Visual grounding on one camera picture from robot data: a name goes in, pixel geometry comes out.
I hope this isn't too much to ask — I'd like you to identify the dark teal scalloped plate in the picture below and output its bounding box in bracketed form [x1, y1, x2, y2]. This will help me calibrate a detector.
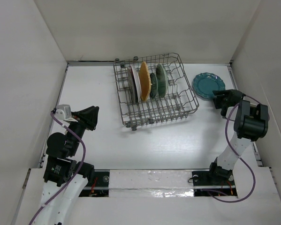
[192, 72, 226, 100]

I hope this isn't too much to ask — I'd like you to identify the small blue patterned plate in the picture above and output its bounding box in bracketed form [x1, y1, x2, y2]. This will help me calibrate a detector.
[150, 73, 159, 99]

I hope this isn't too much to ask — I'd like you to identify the woven bamboo tray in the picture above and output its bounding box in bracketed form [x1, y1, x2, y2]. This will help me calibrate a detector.
[138, 61, 152, 101]

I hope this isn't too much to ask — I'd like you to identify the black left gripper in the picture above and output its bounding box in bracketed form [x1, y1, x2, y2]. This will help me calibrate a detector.
[67, 105, 99, 155]

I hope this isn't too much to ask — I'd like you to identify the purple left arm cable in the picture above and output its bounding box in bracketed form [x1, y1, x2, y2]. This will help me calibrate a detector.
[27, 112, 86, 225]

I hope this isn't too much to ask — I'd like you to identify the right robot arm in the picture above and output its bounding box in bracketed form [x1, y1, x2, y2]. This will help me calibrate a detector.
[207, 90, 269, 184]

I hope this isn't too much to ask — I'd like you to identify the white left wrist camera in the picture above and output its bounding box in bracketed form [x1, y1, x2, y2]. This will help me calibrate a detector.
[53, 104, 72, 120]

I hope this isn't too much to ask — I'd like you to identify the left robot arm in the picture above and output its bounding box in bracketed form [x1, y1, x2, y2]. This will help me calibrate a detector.
[29, 105, 99, 225]

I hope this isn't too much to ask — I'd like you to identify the grey wire dish rack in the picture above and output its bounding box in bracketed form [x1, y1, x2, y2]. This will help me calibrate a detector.
[113, 53, 199, 131]

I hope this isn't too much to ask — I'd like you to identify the grey reindeer plate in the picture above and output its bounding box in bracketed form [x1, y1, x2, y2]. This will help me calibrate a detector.
[127, 69, 137, 104]

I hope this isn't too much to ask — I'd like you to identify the red and teal floral plate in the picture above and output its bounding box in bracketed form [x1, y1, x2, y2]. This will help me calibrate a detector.
[130, 66, 142, 101]

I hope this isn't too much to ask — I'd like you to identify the light green flower plate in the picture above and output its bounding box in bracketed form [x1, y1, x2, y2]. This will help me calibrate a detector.
[156, 64, 168, 98]

